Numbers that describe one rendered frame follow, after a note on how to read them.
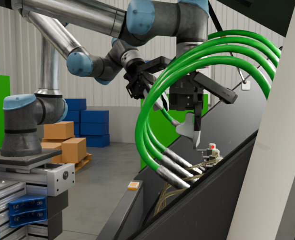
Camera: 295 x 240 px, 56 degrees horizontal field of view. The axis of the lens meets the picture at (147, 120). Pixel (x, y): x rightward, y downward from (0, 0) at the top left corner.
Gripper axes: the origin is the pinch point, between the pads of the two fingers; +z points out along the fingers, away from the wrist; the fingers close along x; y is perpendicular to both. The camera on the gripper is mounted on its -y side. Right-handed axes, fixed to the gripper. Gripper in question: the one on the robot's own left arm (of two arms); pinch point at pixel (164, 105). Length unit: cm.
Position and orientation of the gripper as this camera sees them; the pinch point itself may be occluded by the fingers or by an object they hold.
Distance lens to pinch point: 82.7
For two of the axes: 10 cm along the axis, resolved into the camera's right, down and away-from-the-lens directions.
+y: -6.3, 6.4, 4.4
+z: 3.9, 7.5, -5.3
